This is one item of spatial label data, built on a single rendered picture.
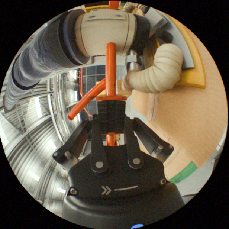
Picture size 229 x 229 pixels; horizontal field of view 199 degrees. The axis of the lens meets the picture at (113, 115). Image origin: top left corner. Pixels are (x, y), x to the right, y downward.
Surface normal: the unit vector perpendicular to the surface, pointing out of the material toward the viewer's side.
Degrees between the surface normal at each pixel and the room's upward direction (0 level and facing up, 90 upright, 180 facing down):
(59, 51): 90
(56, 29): 90
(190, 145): 0
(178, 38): 0
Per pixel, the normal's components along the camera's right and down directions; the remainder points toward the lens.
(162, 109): -1.00, 0.03
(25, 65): 0.41, 0.80
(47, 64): 0.05, 1.00
